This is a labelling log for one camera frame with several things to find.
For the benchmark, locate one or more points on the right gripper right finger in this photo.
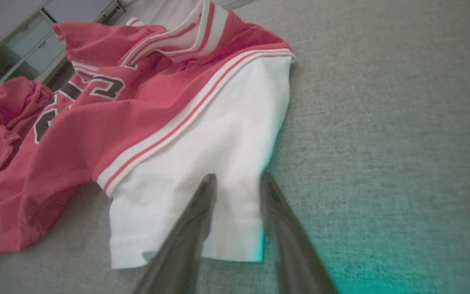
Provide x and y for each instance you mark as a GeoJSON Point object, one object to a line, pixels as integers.
{"type": "Point", "coordinates": [292, 245]}

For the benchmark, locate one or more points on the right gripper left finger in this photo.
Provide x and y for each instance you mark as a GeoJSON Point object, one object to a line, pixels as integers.
{"type": "Point", "coordinates": [182, 245]}

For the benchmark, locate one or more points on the red Bulls 23 jersey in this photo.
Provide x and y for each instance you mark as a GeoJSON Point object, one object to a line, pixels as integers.
{"type": "Point", "coordinates": [108, 130]}

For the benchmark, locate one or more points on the grey sofa seat cushion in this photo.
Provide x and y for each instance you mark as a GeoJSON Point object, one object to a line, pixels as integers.
{"type": "Point", "coordinates": [382, 143]}

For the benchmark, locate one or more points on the pale shelf cabinet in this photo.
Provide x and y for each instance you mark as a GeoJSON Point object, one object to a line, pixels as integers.
{"type": "Point", "coordinates": [23, 45]}

